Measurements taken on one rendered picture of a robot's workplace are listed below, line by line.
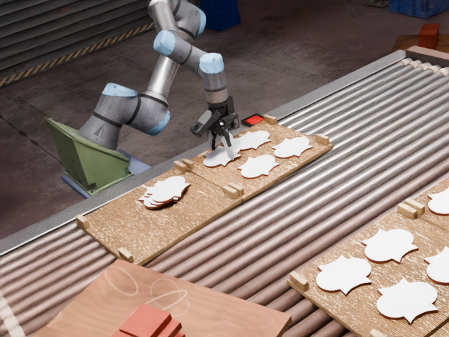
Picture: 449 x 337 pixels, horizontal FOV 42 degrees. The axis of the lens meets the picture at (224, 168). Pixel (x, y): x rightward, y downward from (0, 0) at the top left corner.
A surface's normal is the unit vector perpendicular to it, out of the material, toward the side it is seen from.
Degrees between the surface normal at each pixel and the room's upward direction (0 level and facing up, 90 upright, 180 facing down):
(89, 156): 90
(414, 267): 0
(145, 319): 0
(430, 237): 0
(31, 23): 85
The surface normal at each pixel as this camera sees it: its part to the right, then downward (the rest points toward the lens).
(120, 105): 0.43, 0.25
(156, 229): -0.17, -0.85
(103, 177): 0.59, 0.32
